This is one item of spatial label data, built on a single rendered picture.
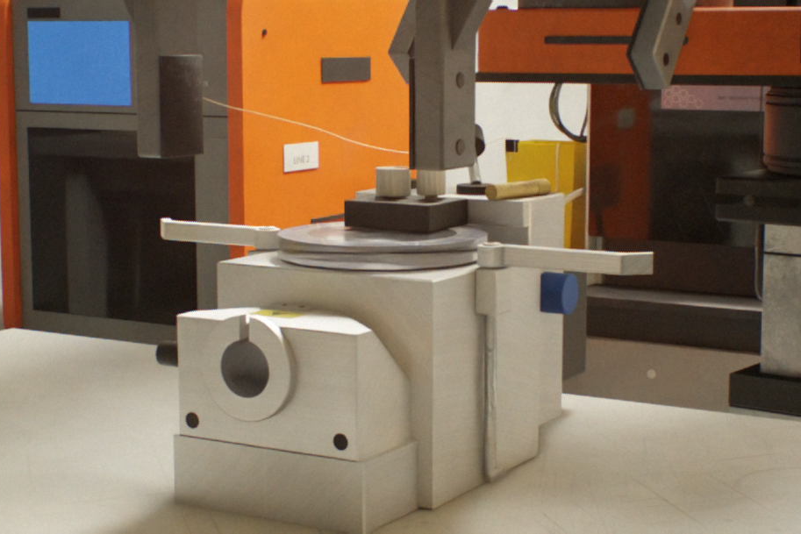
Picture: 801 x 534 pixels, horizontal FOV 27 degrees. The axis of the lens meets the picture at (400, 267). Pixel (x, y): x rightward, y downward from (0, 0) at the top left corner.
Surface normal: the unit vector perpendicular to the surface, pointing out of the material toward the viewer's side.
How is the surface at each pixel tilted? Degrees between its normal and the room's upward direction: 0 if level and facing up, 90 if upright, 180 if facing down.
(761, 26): 90
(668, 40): 90
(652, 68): 140
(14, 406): 0
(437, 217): 90
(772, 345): 90
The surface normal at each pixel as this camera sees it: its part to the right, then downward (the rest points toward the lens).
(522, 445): 0.86, 0.07
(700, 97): -0.50, 0.12
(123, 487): 0.00, -0.99
